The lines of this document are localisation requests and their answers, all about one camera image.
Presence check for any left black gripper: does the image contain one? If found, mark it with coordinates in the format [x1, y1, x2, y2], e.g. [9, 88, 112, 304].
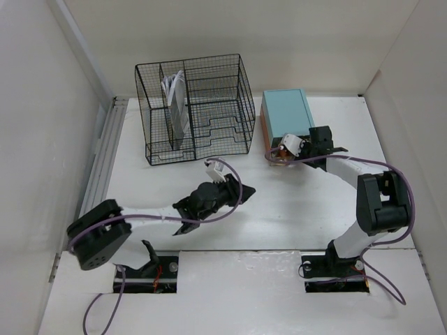
[198, 174, 254, 221]

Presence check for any grey booklet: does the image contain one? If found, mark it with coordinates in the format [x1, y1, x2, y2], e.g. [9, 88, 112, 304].
[161, 70, 190, 150]

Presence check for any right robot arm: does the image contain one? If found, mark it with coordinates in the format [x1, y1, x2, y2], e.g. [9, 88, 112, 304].
[298, 126, 416, 276]

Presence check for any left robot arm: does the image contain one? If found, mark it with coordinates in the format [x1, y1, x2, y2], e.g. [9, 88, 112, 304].
[66, 174, 256, 271]

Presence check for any teal drawer box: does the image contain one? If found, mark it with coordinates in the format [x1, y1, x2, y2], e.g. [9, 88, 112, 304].
[260, 89, 314, 151]

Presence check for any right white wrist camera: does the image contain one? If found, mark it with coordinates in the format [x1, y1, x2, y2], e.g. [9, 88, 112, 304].
[279, 133, 303, 157]

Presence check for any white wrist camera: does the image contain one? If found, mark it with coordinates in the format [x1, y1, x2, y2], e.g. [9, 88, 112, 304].
[204, 158, 226, 184]
[279, 133, 303, 157]

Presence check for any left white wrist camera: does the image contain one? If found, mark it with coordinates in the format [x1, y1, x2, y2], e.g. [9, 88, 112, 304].
[204, 158, 226, 184]

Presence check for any black wire mesh organizer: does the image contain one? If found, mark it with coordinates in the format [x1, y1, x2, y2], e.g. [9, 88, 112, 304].
[134, 54, 256, 166]

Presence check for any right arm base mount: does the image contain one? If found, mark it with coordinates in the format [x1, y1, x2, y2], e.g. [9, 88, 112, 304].
[300, 253, 369, 293]

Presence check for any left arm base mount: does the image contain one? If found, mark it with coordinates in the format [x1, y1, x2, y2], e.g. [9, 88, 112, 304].
[112, 240, 179, 294]

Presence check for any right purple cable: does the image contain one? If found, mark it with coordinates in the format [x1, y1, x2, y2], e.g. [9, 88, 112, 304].
[264, 146, 416, 306]

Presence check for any purple cable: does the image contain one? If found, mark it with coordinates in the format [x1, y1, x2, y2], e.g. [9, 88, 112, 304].
[264, 146, 416, 306]
[68, 158, 244, 334]

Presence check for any aluminium rail frame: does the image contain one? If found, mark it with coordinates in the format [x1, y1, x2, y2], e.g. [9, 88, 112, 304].
[48, 96, 129, 282]

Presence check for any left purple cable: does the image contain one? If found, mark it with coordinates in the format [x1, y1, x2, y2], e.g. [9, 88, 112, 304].
[68, 158, 244, 334]

